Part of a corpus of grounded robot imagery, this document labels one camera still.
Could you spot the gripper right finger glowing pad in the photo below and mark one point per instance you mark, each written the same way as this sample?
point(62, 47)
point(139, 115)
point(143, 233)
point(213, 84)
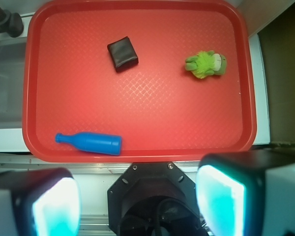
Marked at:
point(250, 193)

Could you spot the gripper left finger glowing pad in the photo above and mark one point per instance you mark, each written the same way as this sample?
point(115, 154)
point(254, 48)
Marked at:
point(39, 203)

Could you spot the green furry animal toy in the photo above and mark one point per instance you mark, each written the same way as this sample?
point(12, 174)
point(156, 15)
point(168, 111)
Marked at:
point(206, 63)

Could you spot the blue plastic bottle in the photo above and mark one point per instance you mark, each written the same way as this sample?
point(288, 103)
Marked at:
point(92, 142)

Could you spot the red plastic tray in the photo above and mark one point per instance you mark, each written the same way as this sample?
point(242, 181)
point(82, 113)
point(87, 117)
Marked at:
point(161, 111)

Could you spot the stainless steel sink basin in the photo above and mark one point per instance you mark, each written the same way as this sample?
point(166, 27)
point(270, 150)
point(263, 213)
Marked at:
point(12, 63)

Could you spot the black square pouch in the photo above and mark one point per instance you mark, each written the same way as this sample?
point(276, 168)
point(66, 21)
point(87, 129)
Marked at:
point(123, 54)

